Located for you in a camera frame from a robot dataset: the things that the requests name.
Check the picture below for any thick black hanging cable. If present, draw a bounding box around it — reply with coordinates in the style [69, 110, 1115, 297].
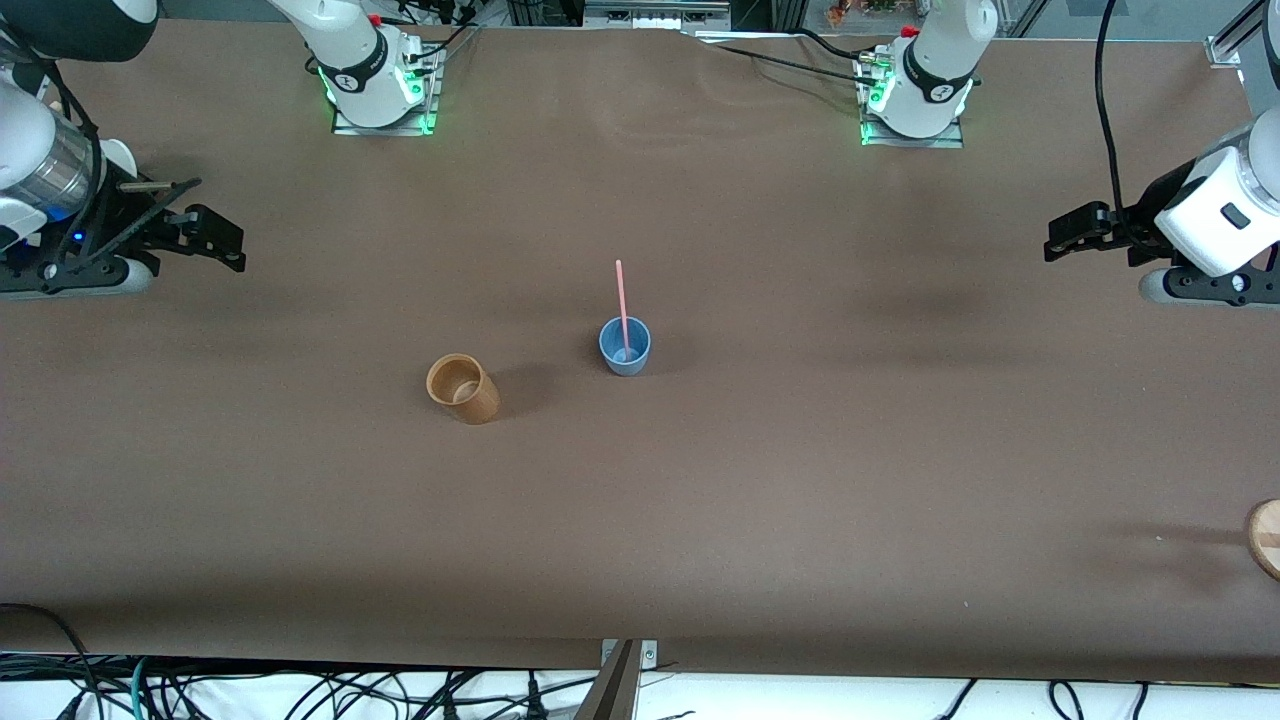
[1094, 0, 1143, 216]

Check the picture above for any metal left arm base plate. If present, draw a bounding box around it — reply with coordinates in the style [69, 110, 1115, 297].
[858, 52, 966, 149]

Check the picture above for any black looped floor cable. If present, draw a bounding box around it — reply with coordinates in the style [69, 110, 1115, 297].
[0, 603, 106, 720]

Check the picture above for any round wooden disc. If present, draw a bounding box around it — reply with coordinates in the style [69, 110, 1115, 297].
[1245, 499, 1280, 582]

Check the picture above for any grey metal box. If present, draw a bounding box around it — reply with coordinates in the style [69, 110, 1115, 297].
[583, 0, 733, 31]

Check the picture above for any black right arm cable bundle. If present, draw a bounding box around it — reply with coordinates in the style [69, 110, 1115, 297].
[0, 40, 106, 271]

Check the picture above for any blue plastic cup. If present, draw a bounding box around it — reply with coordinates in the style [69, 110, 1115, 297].
[599, 317, 652, 377]

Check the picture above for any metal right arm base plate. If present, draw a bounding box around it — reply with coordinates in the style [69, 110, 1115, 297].
[330, 42, 443, 136]

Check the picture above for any dark slanted bar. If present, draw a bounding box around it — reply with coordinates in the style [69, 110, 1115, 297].
[574, 640, 641, 720]

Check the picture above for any black cable on table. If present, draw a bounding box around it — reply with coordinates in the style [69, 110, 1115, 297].
[712, 43, 873, 83]
[792, 28, 876, 63]

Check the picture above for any aluminium frame profile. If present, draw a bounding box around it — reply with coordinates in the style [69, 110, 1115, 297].
[1205, 0, 1280, 69]

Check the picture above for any brown bamboo cup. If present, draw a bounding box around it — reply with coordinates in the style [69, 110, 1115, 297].
[426, 353, 501, 425]

